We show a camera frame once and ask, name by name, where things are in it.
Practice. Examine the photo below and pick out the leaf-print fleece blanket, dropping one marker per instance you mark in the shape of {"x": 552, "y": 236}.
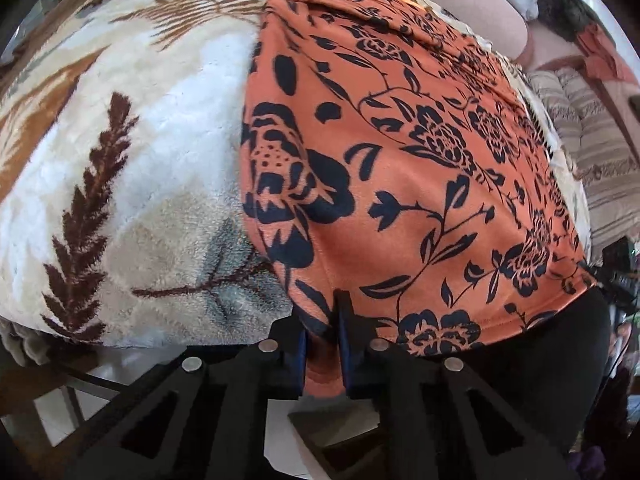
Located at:
{"x": 150, "y": 110}

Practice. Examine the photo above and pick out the small striped cushion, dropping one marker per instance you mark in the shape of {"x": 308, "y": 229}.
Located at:
{"x": 550, "y": 100}

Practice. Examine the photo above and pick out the brown frilled bed cover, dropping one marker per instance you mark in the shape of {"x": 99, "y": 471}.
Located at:
{"x": 22, "y": 345}

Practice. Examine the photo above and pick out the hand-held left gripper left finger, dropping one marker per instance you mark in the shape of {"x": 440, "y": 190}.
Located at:
{"x": 299, "y": 365}

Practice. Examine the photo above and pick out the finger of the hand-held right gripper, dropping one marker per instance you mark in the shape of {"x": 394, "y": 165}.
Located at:
{"x": 617, "y": 285}

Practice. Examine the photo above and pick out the orange towel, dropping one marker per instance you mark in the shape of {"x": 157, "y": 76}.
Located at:
{"x": 605, "y": 55}

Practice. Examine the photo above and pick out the large striped cushion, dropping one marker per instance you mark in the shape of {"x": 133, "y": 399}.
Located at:
{"x": 612, "y": 175}

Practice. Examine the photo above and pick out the dark furry cloth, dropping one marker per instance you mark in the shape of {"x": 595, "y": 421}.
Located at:
{"x": 565, "y": 10}

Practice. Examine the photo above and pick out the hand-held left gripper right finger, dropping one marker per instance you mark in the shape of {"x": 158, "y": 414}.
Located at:
{"x": 347, "y": 360}

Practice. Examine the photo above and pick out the orange floral garment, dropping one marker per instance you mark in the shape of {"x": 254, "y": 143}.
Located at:
{"x": 400, "y": 160}

